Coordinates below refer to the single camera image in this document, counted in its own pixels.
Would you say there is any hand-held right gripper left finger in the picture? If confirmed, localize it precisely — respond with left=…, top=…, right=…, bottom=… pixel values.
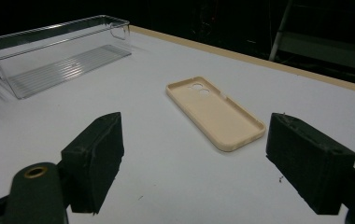
left=61, top=111, right=125, bottom=215

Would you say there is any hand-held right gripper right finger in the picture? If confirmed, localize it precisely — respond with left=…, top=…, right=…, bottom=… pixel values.
left=265, top=112, right=355, bottom=216

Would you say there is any white metal-frame desk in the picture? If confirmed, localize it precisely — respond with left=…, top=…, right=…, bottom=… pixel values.
left=268, top=0, right=355, bottom=76

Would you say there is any white table sheet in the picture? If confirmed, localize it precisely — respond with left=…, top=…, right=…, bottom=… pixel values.
left=0, top=25, right=355, bottom=224

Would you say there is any beige phone case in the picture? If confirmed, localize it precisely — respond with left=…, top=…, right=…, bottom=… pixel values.
left=165, top=76, right=267, bottom=153

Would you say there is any clear plastic storage bin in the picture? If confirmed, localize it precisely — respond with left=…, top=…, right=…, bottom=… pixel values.
left=0, top=14, right=133, bottom=101

